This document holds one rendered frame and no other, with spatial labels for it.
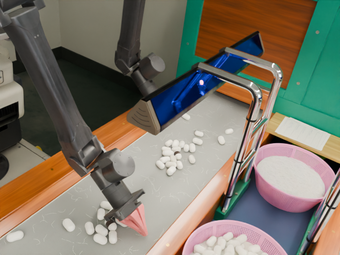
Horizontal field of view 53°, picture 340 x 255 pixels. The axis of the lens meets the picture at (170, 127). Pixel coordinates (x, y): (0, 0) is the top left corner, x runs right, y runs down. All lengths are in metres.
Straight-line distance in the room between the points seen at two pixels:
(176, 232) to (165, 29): 1.91
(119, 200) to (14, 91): 0.68
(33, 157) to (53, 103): 1.10
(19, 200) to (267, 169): 0.76
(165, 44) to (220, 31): 1.21
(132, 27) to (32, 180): 0.53
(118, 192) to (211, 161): 0.41
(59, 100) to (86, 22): 2.40
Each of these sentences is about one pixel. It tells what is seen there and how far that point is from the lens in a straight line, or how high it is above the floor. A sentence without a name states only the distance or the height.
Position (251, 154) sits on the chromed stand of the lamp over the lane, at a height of 0.85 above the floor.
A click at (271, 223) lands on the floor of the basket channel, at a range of 1.11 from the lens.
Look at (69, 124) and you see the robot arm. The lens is 0.78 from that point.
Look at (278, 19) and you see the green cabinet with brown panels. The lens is 1.36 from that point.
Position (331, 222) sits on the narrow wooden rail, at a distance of 1.07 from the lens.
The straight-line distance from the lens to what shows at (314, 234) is 0.95.
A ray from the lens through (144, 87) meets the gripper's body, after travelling 1.14.
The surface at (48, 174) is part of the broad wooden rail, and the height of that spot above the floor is 0.77.
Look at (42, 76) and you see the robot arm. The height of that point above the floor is 1.12.
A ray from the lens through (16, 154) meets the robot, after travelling 1.88.
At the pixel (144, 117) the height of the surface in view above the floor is 1.07.
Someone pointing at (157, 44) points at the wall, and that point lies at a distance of 2.67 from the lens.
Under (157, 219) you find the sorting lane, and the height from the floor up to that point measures 0.74.
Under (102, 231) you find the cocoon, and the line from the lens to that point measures 0.88.
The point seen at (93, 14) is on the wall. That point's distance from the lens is 3.05.
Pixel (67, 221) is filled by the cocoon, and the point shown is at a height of 0.76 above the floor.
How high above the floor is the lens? 1.46
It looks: 35 degrees down
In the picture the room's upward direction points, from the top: 8 degrees clockwise
